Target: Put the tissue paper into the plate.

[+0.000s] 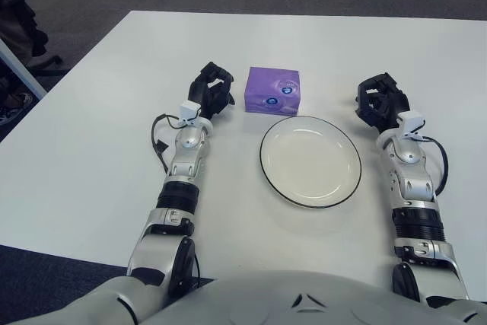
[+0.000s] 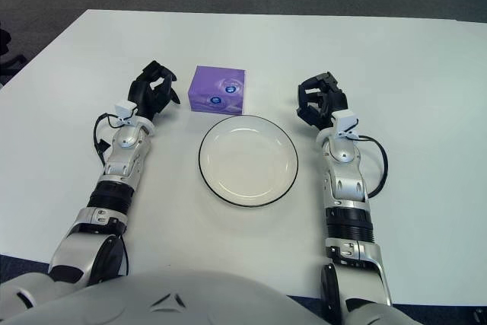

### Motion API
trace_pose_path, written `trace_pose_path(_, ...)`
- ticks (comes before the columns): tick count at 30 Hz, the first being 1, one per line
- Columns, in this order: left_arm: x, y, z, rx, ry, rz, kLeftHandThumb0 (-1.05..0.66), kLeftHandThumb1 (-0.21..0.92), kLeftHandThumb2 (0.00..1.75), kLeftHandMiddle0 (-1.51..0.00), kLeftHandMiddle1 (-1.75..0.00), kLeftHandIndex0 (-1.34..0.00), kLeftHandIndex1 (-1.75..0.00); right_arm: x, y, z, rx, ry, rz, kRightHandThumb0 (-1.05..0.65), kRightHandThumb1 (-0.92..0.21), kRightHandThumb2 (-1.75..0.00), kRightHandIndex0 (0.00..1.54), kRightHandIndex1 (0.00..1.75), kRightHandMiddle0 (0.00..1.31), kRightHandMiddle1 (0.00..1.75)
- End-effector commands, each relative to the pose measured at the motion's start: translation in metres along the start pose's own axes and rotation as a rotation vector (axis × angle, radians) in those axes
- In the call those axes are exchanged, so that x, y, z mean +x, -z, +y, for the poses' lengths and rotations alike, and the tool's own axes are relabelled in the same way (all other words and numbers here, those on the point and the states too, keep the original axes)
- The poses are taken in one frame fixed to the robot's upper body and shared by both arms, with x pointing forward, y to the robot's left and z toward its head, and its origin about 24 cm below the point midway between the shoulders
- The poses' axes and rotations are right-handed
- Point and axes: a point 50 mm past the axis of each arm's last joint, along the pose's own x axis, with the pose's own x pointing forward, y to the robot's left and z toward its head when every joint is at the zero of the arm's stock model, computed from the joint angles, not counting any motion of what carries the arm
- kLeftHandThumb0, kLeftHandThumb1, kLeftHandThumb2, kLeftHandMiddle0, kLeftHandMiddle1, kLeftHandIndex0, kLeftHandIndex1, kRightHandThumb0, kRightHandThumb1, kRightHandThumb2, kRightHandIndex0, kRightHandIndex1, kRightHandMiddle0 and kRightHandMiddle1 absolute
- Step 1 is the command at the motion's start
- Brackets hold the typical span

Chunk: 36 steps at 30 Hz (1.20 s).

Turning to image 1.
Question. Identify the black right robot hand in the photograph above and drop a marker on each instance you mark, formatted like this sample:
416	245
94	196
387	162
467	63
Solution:
388	106

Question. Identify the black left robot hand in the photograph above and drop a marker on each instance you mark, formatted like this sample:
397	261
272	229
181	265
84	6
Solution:
207	91

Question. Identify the purple tissue paper pack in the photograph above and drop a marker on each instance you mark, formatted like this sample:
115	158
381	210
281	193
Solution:
266	87

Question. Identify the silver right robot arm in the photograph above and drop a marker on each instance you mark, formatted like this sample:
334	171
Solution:
412	173

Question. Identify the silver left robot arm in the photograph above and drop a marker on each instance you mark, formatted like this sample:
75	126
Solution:
186	142

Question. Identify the white plate with black rim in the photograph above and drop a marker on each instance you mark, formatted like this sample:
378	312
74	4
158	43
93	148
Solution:
310	161

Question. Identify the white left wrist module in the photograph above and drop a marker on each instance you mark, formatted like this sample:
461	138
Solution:
189	109

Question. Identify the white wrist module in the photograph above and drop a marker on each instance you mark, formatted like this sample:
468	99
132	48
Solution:
189	109
411	121

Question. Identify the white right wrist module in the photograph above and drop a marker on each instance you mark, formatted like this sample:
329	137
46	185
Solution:
411	121

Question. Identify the black office chair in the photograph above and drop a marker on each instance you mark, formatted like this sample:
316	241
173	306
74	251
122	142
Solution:
36	39

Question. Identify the patterned shoe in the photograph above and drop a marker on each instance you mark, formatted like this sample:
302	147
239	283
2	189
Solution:
13	106

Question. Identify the grey robot torso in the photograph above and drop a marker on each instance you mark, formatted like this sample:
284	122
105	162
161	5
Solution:
289	294

